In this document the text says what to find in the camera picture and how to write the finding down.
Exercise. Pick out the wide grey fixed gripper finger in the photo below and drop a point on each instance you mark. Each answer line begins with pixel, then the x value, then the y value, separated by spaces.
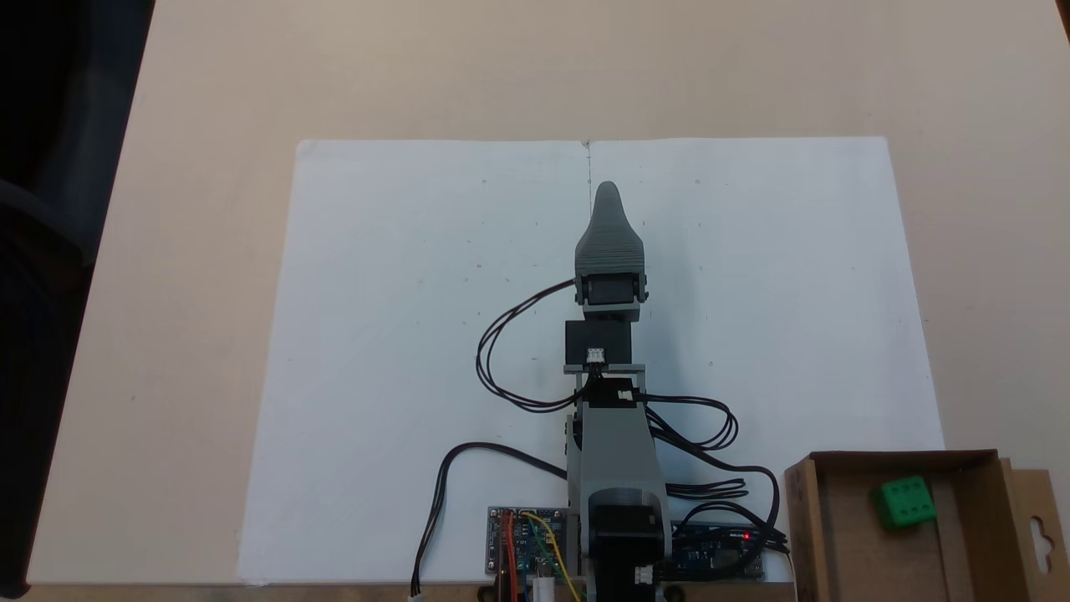
pixel 610 247

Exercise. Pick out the motor controller circuit board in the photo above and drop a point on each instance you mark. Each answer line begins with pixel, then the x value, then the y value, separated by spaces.
pixel 527 543

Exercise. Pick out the green die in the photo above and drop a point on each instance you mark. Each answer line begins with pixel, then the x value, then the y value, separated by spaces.
pixel 904 502

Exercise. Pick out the white USB plug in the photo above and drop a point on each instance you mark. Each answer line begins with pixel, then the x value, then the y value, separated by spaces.
pixel 544 590

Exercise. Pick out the blue power converter board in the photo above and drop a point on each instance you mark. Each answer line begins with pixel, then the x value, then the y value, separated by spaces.
pixel 719 560

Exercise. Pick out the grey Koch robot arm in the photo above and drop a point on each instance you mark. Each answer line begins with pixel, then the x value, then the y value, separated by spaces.
pixel 619 451

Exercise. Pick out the white paper sheet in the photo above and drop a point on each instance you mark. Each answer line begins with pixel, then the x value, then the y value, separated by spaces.
pixel 418 334

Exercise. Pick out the brown cardboard box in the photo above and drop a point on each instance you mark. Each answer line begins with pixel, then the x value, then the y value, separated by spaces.
pixel 844 552

